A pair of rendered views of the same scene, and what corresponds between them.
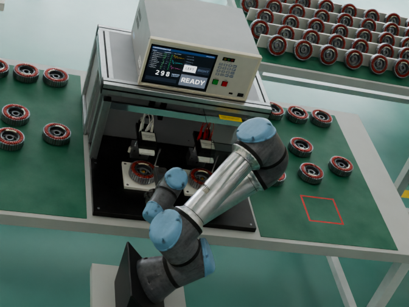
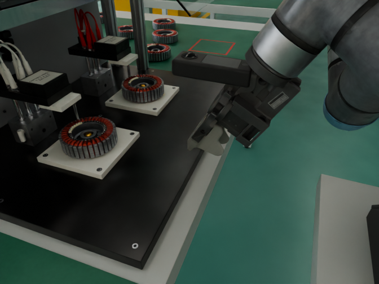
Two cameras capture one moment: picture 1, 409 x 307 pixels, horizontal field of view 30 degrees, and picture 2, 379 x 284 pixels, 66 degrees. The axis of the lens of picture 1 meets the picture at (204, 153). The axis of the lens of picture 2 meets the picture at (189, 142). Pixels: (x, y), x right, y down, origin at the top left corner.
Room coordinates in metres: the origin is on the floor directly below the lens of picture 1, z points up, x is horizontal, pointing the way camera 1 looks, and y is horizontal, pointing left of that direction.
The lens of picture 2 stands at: (1.87, 0.44, 1.15)
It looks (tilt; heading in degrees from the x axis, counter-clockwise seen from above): 36 degrees down; 311
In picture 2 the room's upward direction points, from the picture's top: straight up
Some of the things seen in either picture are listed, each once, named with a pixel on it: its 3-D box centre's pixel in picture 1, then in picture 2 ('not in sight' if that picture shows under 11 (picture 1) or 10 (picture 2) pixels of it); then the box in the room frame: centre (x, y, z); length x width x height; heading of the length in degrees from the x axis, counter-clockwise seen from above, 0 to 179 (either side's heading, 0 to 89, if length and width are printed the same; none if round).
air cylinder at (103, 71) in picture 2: (196, 157); (97, 81); (2.57, 0.03, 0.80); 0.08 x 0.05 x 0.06; 111
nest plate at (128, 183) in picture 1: (141, 176); (91, 146); (2.35, 0.20, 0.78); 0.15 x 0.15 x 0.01; 21
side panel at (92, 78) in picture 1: (92, 84); not in sight; (2.65, 0.53, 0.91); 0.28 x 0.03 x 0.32; 21
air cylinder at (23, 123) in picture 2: (139, 149); (34, 124); (2.49, 0.25, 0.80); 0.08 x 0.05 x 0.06; 111
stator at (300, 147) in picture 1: (300, 147); (127, 31); (2.97, -0.41, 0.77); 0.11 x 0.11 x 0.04
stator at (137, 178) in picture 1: (143, 172); (89, 136); (2.35, 0.20, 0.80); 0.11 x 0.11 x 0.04
